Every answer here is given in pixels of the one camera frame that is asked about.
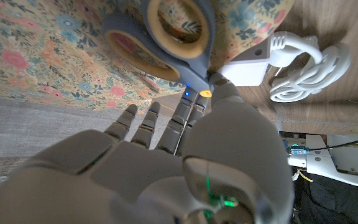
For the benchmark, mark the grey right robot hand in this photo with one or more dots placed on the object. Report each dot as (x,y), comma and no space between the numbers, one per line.
(129,174)

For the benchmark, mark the grey yellow scissors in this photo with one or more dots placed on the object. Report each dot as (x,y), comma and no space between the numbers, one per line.
(141,34)

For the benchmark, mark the floral patterned cloth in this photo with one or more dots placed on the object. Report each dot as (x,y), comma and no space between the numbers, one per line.
(42,62)

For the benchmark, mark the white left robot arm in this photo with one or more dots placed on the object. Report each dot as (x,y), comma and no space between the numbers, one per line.
(337,165)

